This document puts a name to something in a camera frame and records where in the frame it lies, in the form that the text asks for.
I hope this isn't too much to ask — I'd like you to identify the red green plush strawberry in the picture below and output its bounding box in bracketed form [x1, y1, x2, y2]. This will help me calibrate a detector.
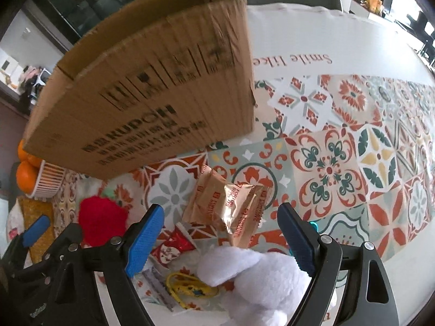
[77, 189, 131, 247]

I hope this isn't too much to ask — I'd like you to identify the white tv console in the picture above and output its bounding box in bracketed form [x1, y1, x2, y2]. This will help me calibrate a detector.
[349, 0, 384, 18]

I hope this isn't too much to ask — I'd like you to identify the brown cardboard box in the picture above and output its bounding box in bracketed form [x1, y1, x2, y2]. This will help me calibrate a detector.
[24, 0, 254, 180]

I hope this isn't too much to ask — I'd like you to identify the orange fruit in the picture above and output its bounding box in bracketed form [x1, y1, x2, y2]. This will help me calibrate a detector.
[16, 161, 38, 194]
[17, 139, 29, 162]
[27, 155, 43, 168]

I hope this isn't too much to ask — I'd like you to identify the golden snack packet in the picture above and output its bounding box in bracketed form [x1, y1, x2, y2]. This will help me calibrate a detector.
[182, 165, 270, 248]

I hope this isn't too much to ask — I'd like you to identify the red candy wrapper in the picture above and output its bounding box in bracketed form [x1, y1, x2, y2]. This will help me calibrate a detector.
[150, 224, 197, 268]

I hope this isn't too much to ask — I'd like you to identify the patterned tile table runner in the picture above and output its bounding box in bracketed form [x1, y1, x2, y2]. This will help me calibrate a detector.
[54, 74, 434, 320]

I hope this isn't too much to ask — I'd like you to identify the white shoe rack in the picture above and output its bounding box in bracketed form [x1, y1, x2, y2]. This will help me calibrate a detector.
[18, 65, 51, 107]

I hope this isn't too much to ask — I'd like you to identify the white plastic fruit basket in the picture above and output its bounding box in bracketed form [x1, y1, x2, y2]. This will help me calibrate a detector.
[27, 161, 66, 199]

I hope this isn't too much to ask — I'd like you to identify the white plush toy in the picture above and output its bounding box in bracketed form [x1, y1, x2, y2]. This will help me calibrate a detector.
[197, 246, 311, 325]

